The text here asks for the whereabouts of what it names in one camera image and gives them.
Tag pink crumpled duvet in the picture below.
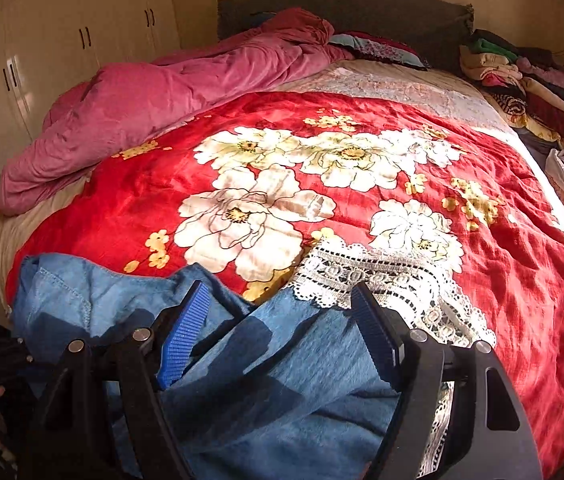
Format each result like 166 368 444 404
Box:
0 8 351 216

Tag pile of folded clothes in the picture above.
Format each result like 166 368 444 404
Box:
460 29 564 157

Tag dark grey headboard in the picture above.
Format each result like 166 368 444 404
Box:
217 0 474 73

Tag red floral blanket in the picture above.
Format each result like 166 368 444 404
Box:
5 92 564 474

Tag cream wardrobe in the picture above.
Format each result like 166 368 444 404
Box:
0 0 180 168

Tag white lace cloth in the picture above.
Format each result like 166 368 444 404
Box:
280 236 497 479

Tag patterned pillow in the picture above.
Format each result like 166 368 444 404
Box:
329 32 430 70

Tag blue denim jeans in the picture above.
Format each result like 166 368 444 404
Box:
12 254 399 479

